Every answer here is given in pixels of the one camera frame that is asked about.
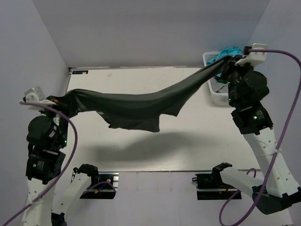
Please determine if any dark grey t shirt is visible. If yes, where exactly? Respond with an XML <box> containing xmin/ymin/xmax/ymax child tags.
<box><xmin>47</xmin><ymin>56</ymin><xmax>232</xmax><ymax>133</ymax></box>

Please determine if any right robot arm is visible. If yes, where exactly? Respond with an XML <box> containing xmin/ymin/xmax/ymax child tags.
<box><xmin>212</xmin><ymin>60</ymin><xmax>301</xmax><ymax>215</ymax></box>

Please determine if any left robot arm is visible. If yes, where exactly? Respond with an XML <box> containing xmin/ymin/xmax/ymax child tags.
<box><xmin>22</xmin><ymin>91</ymin><xmax>98</xmax><ymax>226</ymax></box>

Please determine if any green garment in basket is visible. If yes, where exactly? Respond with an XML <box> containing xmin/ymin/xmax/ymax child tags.
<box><xmin>217</xmin><ymin>78</ymin><xmax>228</xmax><ymax>84</ymax></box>

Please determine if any white grey garment in basket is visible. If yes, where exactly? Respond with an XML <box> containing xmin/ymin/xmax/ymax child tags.
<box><xmin>210</xmin><ymin>79</ymin><xmax>228</xmax><ymax>93</ymax></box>

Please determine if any turquoise t shirt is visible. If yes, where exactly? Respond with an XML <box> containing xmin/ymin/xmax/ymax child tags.
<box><xmin>203</xmin><ymin>47</ymin><xmax>243</xmax><ymax>66</ymax></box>

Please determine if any white plastic basket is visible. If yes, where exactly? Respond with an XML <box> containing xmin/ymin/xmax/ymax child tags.
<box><xmin>203</xmin><ymin>51</ymin><xmax>229</xmax><ymax>107</ymax></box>

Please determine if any dark label sticker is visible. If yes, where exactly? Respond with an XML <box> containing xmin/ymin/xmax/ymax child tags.
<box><xmin>72</xmin><ymin>70</ymin><xmax>88</xmax><ymax>75</ymax></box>

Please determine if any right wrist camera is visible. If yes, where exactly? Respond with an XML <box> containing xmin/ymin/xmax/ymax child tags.
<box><xmin>235</xmin><ymin>43</ymin><xmax>268</xmax><ymax>67</ymax></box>

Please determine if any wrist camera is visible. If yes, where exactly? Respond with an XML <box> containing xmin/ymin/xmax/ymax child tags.
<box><xmin>19</xmin><ymin>86</ymin><xmax>46</xmax><ymax>103</ymax></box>
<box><xmin>235</xmin><ymin>43</ymin><xmax>268</xmax><ymax>67</ymax></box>

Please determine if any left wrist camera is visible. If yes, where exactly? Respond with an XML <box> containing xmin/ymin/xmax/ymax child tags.
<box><xmin>19</xmin><ymin>86</ymin><xmax>46</xmax><ymax>103</ymax></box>

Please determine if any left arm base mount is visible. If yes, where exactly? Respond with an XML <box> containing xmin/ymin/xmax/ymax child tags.
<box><xmin>71</xmin><ymin>172</ymin><xmax>119</xmax><ymax>200</ymax></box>

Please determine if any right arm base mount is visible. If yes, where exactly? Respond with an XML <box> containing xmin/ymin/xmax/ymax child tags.
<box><xmin>191</xmin><ymin>173</ymin><xmax>237</xmax><ymax>201</ymax></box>

